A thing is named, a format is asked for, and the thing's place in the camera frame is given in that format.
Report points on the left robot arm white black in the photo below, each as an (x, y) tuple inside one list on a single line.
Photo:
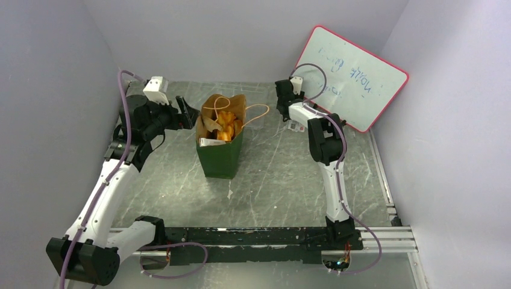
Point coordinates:
[(87, 253)]

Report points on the orange fake bread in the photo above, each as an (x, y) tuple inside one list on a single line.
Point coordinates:
[(226, 120)]

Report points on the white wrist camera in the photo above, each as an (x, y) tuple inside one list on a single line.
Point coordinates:
[(296, 83), (155, 90)]

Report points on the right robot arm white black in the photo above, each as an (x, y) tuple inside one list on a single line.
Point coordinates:
[(327, 146)]

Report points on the aluminium side rail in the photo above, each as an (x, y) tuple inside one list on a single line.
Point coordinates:
[(392, 212)]

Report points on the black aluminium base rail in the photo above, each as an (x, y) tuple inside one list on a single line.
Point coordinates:
[(271, 244)]

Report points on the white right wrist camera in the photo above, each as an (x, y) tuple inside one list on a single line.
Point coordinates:
[(296, 83)]

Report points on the white ruler package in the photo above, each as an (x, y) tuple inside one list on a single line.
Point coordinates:
[(295, 126)]

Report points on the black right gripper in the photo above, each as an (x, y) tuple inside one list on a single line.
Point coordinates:
[(282, 102)]

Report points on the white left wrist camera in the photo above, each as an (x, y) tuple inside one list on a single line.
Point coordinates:
[(155, 90)]

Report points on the green paper bag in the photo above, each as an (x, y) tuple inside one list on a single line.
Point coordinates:
[(218, 158)]

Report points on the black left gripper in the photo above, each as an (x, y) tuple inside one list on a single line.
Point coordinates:
[(179, 121)]

